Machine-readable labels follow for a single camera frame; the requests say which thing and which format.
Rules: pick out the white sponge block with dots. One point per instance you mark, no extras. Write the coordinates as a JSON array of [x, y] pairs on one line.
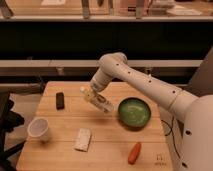
[[83, 140]]

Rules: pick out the black chair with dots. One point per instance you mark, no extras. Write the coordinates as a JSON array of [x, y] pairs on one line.
[[8, 121]]

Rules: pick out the green bowl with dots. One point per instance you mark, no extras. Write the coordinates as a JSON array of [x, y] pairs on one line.
[[134, 112]]

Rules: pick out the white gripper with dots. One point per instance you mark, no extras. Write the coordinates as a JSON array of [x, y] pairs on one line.
[[96, 86]]

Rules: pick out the black rectangular block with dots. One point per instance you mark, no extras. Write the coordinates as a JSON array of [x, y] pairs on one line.
[[60, 101]]

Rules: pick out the white plastic cup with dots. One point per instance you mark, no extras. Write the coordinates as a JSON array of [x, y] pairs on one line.
[[39, 128]]

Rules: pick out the orange carrot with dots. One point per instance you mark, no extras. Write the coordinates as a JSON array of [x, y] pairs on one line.
[[134, 153]]

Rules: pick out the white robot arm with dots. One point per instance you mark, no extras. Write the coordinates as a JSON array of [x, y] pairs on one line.
[[196, 113]]

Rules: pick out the clear plastic bottle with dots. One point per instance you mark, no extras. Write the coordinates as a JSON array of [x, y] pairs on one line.
[[97, 100]]

